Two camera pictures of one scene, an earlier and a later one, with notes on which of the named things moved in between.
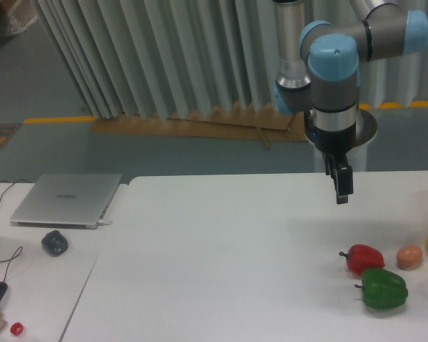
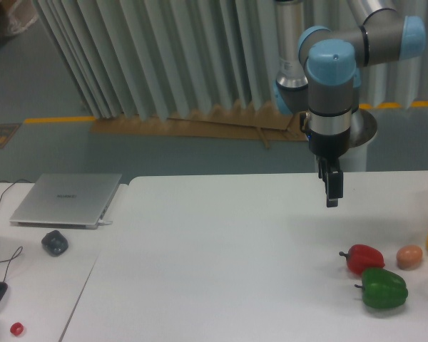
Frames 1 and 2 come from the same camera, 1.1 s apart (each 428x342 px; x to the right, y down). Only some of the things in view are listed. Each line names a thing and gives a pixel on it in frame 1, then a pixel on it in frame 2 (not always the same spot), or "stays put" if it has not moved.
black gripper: (337, 142) to (330, 146)
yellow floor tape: (40, 120) stays put
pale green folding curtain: (139, 59) stays put
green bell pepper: (381, 288) stays put
